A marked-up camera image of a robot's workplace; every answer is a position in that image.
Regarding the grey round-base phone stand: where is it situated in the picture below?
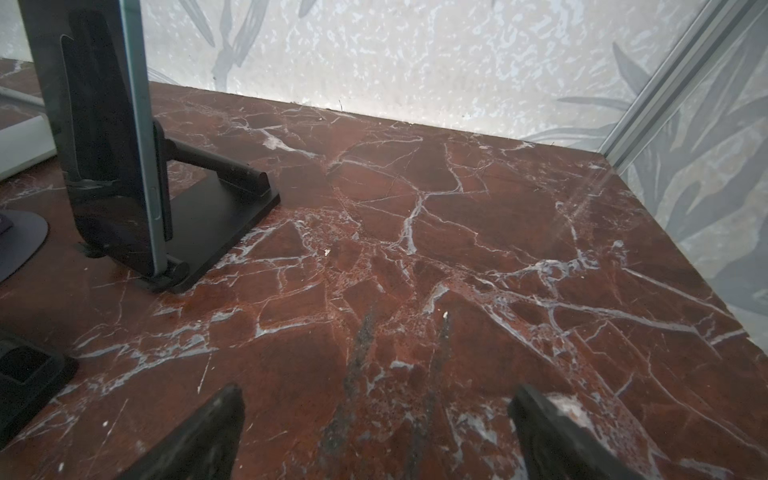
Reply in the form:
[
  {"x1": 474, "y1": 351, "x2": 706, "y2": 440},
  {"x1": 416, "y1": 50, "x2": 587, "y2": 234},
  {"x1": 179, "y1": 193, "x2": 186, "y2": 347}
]
[{"x1": 1, "y1": 210, "x2": 49, "y2": 281}]

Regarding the aluminium frame enclosure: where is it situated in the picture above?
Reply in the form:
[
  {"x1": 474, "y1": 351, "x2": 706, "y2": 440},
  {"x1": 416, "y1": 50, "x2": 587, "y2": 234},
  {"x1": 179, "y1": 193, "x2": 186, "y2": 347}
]
[{"x1": 599, "y1": 0, "x2": 767, "y2": 172}]

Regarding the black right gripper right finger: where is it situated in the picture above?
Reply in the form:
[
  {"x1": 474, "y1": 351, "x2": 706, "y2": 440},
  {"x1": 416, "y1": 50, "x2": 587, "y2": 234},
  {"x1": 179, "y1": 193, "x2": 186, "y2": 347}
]
[{"x1": 508, "y1": 384, "x2": 642, "y2": 480}]

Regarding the black block phone stand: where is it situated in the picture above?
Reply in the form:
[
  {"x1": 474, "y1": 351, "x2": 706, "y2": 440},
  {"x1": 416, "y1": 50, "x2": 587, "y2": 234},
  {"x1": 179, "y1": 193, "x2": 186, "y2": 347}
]
[{"x1": 1, "y1": 330, "x2": 79, "y2": 449}]

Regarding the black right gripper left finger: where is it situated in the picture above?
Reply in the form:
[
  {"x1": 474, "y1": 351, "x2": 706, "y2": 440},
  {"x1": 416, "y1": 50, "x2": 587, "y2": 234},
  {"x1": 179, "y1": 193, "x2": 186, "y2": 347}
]
[{"x1": 119, "y1": 383, "x2": 245, "y2": 479}]

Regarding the black folding phone stand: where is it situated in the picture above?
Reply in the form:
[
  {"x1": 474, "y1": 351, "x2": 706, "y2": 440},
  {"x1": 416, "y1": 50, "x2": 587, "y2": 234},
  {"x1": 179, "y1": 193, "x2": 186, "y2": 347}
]
[{"x1": 76, "y1": 119, "x2": 282, "y2": 295}]

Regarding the green-edged smartphone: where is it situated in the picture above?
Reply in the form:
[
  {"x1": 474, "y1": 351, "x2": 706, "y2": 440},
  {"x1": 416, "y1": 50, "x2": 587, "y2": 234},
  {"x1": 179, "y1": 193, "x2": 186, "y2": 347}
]
[{"x1": 19, "y1": 1, "x2": 167, "y2": 277}]

